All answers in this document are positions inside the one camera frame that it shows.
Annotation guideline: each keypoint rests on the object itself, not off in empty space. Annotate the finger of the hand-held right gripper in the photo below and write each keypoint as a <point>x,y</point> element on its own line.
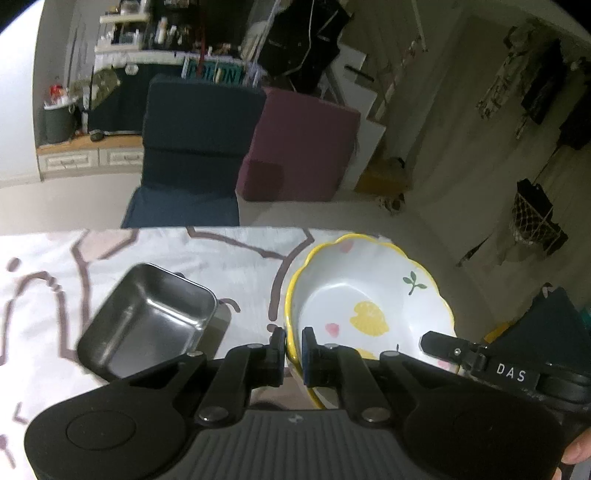
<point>455,353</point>

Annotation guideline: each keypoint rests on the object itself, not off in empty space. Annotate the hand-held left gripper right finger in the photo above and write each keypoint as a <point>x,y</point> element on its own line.
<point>308,364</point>

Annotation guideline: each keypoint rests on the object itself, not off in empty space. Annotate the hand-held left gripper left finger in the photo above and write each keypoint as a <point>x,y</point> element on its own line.
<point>278,355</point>

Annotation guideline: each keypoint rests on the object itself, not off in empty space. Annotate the white bowl with yellow rim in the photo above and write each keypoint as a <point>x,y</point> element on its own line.
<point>369,286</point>

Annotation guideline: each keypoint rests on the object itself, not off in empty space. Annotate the person's right hand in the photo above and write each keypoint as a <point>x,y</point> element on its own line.
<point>579,450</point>

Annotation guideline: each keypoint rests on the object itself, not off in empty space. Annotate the dark teal cloth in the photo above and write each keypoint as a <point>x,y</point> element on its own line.
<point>554,323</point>

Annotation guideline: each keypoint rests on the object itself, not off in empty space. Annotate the net basket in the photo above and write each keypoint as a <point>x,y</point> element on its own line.
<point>535,217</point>

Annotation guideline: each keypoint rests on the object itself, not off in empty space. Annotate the pair of shoes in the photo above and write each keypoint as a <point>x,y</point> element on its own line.
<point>391,204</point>

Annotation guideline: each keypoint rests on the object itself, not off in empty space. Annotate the cardboard box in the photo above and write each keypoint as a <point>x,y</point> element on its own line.
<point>378,177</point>

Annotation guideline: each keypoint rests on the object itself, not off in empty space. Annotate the maroon chair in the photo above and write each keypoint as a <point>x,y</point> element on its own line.
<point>300,143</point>

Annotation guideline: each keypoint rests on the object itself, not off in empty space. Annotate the dark blue chair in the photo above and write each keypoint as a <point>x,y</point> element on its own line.
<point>194,129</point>

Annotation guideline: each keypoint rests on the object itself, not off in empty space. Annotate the cartoon printed tablecloth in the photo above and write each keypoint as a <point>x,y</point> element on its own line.
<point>46,258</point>

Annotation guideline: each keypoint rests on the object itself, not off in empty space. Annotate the wooden drawer platform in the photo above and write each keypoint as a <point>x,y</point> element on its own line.
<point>87,159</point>

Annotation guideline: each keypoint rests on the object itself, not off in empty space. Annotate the staircase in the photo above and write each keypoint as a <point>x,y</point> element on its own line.
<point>360,92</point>

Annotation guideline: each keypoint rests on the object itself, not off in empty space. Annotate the floral hanging garment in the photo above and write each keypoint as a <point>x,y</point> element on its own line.
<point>501,78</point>

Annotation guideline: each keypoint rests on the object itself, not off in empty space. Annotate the dark hanging garment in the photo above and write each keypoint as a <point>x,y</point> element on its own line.
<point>545,87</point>

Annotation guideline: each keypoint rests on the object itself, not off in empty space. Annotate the teal sign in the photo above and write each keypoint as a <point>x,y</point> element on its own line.
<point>214,71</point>

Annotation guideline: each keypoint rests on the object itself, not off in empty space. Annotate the black cabinet with white lettering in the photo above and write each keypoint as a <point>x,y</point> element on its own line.
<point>120,101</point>

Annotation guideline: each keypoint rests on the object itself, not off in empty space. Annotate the black jacket with white trim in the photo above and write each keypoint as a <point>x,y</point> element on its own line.
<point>295,41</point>

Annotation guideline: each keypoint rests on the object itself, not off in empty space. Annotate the grey-green trash bin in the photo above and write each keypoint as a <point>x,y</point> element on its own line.
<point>60,124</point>

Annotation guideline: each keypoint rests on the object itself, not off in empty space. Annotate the white shelf rack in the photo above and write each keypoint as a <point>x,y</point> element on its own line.
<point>122,32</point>

